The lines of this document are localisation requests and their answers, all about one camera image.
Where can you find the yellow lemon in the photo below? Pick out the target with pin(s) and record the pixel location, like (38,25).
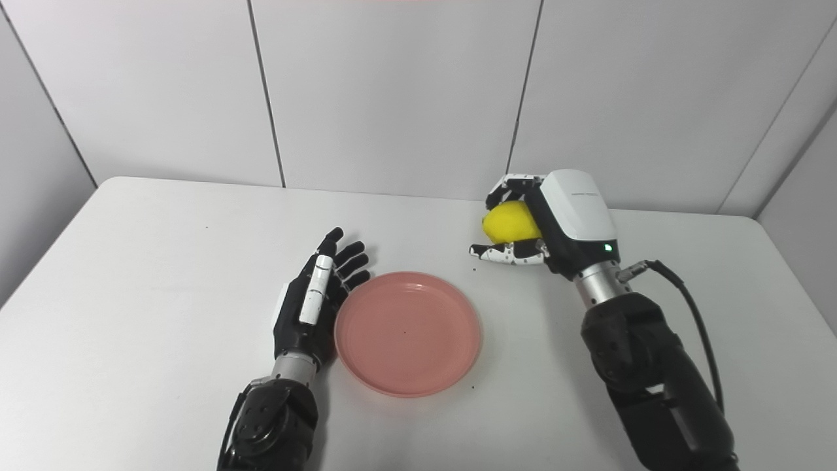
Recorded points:
(511,222)

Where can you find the pink round plate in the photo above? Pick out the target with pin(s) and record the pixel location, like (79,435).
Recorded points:
(409,333)

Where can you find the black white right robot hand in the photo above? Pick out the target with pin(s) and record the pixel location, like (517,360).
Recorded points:
(579,209)

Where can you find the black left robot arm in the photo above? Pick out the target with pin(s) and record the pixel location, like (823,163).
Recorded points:
(274,422)

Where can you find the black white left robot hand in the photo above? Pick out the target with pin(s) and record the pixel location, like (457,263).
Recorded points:
(291,327)

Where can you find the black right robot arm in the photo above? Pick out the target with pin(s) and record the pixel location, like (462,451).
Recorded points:
(647,373)

